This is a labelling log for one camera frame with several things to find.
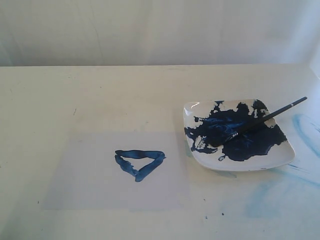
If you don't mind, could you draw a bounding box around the black paintbrush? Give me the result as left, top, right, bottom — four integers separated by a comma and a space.
210, 96, 308, 148

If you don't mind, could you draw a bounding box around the white sheet of paper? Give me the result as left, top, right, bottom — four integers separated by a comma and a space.
42, 131, 189, 211

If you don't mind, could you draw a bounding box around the white square paint plate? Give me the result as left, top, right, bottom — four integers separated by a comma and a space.
183, 99, 296, 172

